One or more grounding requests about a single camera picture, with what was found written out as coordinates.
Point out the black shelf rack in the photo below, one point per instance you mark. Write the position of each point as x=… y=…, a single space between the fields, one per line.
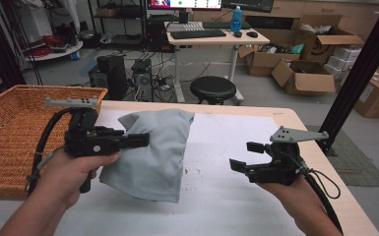
x=118 y=23

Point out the person's left hand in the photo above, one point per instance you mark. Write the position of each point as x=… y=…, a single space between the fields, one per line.
x=62 y=177

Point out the black round stool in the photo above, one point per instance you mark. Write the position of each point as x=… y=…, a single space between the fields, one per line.
x=213 y=88

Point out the dark grey floor mat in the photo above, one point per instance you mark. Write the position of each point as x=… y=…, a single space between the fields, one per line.
x=357 y=164

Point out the black keyboard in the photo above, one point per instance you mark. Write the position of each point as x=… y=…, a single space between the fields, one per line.
x=198 y=34
x=223 y=25

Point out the grey computer tower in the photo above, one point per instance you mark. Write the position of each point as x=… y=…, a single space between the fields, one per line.
x=142 y=80

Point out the open cardboard box with clutter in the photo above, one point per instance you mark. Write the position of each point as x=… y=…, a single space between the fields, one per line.
x=265 y=62

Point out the blue plastic bottle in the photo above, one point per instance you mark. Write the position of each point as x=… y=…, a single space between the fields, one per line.
x=236 y=19

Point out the grey printed t-shirt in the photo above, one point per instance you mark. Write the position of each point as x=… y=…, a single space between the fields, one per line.
x=157 y=164

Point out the black computer tower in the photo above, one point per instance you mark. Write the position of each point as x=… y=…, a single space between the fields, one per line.
x=111 y=78

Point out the brown wicker basket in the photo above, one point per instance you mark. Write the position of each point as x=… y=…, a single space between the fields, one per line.
x=13 y=137

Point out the black computer under desk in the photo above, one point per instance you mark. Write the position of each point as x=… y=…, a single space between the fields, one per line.
x=159 y=34

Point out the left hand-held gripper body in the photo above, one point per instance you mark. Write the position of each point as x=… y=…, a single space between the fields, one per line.
x=85 y=141

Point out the black metal post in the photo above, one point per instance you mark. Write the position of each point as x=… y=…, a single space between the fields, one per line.
x=357 y=75

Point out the printed open cardboard box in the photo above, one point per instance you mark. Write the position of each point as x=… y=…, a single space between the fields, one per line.
x=321 y=42

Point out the bright computer monitor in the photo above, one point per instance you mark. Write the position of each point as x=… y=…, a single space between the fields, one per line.
x=183 y=4

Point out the wooden cabinet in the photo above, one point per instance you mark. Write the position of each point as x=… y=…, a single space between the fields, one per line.
x=334 y=10

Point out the person's right hand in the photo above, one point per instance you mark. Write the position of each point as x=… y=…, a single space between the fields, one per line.
x=293 y=196

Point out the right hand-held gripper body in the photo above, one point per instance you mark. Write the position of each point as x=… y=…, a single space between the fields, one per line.
x=282 y=167

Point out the stack of white plastic boxes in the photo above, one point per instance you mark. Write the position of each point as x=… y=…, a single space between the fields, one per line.
x=344 y=60

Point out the white keyboard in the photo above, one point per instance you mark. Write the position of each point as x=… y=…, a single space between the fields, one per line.
x=183 y=27

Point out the empty open cardboard box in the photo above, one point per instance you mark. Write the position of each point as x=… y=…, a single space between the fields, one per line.
x=305 y=82

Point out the round white table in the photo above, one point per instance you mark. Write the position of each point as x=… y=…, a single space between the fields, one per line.
x=62 y=54

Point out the wooden desk with white legs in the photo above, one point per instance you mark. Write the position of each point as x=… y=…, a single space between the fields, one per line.
x=216 y=41

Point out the dark computer monitor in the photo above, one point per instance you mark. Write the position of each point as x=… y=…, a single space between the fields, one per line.
x=247 y=5

